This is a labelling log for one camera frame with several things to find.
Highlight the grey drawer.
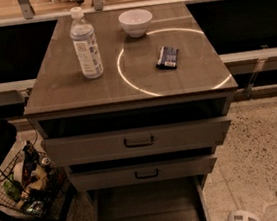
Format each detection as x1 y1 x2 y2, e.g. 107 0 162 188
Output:
93 176 210 221
42 116 231 166
68 155 217 191

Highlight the dark blue snack packet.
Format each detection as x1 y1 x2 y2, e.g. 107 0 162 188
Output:
156 46 179 70

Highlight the grey top drawer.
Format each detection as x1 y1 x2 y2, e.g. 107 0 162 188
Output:
42 116 231 166

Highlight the dark chip bag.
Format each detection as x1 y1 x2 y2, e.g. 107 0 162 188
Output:
22 141 40 183

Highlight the grey drawer cabinet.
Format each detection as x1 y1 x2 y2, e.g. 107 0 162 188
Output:
12 0 251 210

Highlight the grey bottom drawer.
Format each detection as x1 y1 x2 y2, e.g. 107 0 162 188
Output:
93 176 210 221

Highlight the green item in basket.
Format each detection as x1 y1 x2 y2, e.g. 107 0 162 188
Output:
4 180 22 202

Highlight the grey middle drawer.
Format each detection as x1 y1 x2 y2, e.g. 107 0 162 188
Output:
68 155 217 191

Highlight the white ceramic bowl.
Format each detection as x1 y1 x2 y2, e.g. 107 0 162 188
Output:
118 9 152 38

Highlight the black wire basket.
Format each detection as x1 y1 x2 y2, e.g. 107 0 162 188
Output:
0 150 66 218

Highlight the soda can in basket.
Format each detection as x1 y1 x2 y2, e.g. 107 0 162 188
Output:
40 156 52 170

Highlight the clear plastic water bottle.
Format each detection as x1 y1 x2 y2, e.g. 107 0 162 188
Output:
69 7 104 79

